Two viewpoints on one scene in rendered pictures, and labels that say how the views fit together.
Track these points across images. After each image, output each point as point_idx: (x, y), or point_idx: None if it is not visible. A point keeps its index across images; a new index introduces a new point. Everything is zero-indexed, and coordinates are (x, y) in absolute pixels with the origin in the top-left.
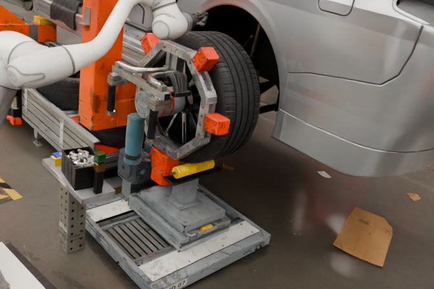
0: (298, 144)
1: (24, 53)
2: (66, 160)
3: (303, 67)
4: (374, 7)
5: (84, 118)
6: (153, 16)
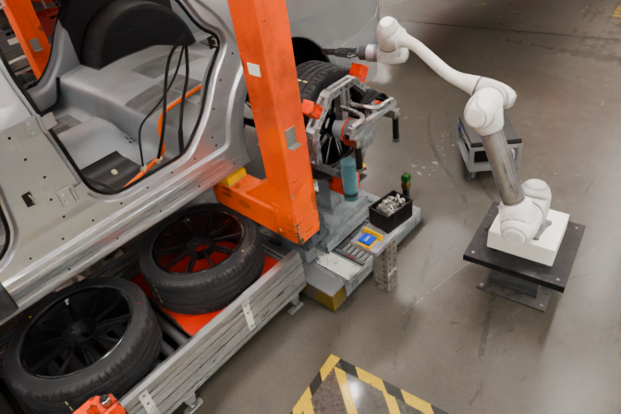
0: None
1: (504, 87)
2: (397, 213)
3: (341, 41)
4: None
5: (309, 230)
6: (395, 53)
